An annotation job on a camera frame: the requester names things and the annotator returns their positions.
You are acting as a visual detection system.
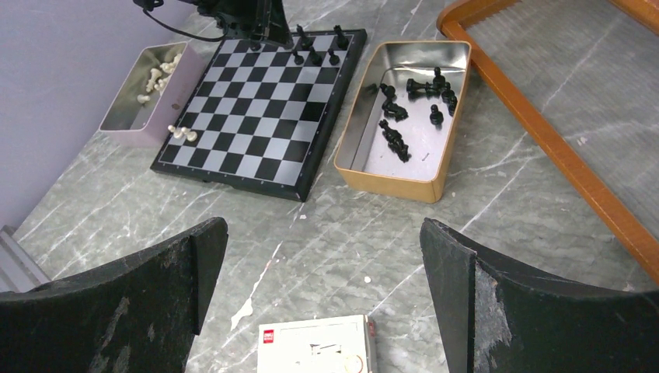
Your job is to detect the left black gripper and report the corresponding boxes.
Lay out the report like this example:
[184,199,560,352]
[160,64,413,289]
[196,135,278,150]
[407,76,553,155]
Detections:
[195,0,293,49]

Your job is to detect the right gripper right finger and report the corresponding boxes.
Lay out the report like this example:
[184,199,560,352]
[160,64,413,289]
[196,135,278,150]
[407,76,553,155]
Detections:
[420,218,658,372]

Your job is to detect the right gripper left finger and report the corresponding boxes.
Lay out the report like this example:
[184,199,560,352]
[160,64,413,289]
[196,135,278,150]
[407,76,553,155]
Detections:
[1,217,228,372]

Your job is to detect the black pawn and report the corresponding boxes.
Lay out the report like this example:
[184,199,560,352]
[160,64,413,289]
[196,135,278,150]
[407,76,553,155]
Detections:
[308,46,323,66]
[429,104,444,127]
[291,50,305,65]

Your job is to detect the black rook corner board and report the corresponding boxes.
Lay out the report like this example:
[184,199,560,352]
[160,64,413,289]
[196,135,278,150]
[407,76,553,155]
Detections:
[333,25,350,51]

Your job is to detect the white pawn on board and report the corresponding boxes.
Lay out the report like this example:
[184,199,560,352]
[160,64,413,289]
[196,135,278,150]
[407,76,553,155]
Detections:
[185,131,197,142]

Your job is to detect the tin box white pieces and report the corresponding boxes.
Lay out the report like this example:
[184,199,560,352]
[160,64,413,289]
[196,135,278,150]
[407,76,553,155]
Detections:
[99,42,207,148]

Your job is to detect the tin box black pieces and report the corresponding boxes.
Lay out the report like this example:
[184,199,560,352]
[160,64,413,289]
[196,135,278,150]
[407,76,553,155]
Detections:
[334,40,472,203]

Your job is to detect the black white chessboard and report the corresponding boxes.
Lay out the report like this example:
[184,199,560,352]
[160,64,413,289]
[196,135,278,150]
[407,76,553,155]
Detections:
[151,29,368,201]

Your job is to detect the white red card box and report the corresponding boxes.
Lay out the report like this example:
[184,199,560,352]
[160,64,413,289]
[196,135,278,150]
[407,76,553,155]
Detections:
[256,315,378,373]

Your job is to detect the orange wooden rack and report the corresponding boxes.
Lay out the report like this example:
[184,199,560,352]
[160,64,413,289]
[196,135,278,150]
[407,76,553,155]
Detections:
[437,1,658,279]

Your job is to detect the black knight standing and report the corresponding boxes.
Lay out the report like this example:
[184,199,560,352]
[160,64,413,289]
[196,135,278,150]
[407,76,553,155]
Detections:
[382,99,409,122]

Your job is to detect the black queen lying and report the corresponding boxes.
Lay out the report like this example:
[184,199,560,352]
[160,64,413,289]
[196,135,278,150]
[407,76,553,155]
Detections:
[406,66,451,96]

